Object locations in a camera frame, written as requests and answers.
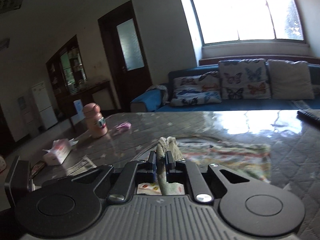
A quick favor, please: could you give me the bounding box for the colourful striped baby garment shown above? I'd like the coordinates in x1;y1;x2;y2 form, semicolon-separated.
137;137;271;195

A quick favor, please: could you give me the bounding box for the white small refrigerator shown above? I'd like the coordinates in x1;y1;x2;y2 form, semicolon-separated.
31;82;58;130

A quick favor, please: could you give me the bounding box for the black remote control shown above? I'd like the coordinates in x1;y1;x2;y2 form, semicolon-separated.
297;109;320;127

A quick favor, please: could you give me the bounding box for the plain beige cushion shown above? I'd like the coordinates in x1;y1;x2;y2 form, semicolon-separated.
267;60;315;100

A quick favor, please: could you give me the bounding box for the blue grey cloth on sofa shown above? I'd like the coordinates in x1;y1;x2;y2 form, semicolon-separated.
130;83;169;112

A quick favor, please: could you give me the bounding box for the large bright window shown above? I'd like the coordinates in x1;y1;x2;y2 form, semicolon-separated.
192;0;304;44

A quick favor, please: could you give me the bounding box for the dark wooden glass door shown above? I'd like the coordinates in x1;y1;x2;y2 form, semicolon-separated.
98;1;152;112

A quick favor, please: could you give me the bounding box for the dark wooden display cabinet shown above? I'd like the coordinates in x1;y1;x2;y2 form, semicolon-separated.
46;36;118;127

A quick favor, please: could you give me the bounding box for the lying butterfly print cushion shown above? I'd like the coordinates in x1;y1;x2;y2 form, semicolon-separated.
170;71;222;107

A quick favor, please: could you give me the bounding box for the small pink hair clip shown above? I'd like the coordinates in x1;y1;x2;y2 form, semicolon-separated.
116;122;132;132

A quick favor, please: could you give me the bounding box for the dark blue sofa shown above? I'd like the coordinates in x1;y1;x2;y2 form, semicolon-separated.
131;59;319;112

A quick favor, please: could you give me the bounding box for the pink cartoon thermos bottle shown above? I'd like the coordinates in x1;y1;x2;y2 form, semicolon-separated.
82;103;108;138

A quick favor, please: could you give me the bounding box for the upright butterfly print cushion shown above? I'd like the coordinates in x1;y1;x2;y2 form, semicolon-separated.
219;59;271;100

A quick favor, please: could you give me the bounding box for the grey quilted star tablecloth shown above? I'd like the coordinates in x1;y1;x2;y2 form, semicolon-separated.
34;110;319;239

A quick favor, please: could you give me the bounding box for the tissue pack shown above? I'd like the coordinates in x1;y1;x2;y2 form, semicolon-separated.
43;138;78;166

